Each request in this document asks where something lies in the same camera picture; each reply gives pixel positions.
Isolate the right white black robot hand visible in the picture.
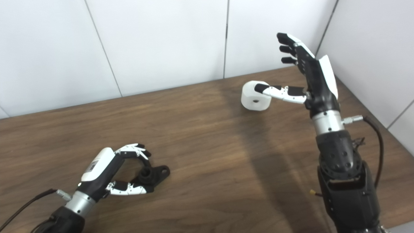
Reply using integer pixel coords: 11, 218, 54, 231
254, 32, 341, 118

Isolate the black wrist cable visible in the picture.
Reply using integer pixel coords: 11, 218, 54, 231
0, 189, 72, 232
342, 115, 385, 189

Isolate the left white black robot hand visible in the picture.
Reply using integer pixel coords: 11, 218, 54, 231
77, 143, 155, 203

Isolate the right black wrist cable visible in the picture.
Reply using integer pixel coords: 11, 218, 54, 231
342, 115, 385, 189

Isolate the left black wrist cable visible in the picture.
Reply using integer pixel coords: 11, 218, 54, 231
0, 189, 72, 232

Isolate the black flanged holder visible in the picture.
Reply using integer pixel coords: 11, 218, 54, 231
130, 165, 170, 191

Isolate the round white piece with holes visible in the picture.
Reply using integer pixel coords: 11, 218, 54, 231
241, 81, 272, 111

